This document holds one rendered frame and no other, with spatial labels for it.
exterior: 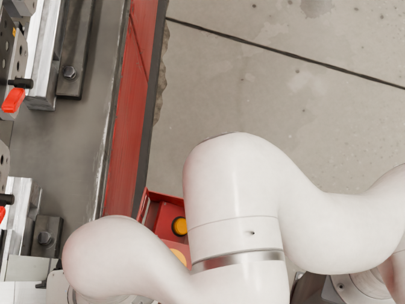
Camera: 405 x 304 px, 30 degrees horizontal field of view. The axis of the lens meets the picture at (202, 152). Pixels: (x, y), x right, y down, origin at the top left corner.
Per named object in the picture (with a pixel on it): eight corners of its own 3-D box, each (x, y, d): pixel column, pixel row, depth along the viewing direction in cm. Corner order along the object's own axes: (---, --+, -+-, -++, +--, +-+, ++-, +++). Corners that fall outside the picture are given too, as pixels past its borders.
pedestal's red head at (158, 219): (197, 300, 176) (194, 293, 158) (131, 285, 177) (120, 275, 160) (216, 218, 181) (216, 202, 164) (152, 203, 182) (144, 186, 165)
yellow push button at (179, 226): (182, 236, 176) (187, 236, 174) (169, 232, 174) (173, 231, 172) (186, 221, 177) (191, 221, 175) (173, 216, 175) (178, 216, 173)
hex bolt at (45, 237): (50, 245, 155) (48, 244, 154) (37, 244, 156) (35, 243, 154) (52, 232, 156) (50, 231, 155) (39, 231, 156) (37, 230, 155)
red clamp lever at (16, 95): (16, 106, 120) (33, 76, 128) (-9, 104, 120) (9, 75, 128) (17, 116, 121) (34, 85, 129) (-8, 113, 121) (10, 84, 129)
